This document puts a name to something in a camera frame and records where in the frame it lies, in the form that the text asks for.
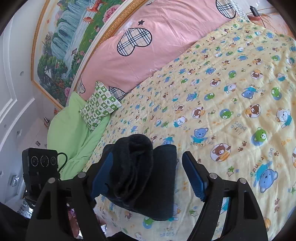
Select dark navy pants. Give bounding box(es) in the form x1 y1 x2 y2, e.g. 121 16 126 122
102 134 177 221

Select light green blanket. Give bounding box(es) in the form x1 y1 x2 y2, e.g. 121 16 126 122
47 92 110 180

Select yellow cartoon bear quilt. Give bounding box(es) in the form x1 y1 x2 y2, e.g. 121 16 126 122
89 18 295 240

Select green white patterned pillow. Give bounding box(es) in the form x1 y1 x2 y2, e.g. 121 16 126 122
79 81 121 131

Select pink plaid-heart duvet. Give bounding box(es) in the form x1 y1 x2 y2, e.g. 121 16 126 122
76 0 245 99

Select gold framed landscape painting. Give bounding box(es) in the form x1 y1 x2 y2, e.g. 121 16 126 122
31 1 146 109

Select black phone charger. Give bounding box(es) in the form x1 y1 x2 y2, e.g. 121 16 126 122
249 6 261 17

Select black camera box left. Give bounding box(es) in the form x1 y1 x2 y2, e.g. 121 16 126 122
22 148 60 195

